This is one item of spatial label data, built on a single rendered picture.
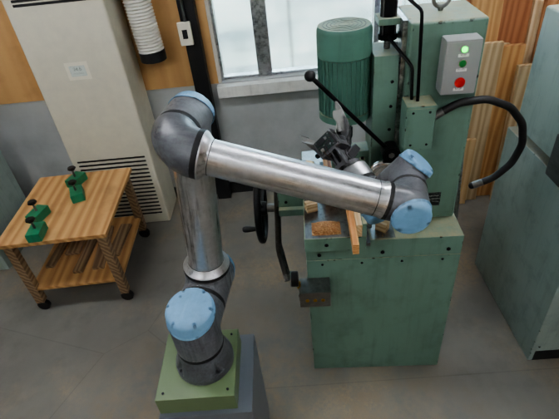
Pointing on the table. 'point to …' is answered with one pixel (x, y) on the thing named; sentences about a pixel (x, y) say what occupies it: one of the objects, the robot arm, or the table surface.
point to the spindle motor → (344, 66)
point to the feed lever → (389, 149)
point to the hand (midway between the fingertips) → (319, 119)
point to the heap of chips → (326, 228)
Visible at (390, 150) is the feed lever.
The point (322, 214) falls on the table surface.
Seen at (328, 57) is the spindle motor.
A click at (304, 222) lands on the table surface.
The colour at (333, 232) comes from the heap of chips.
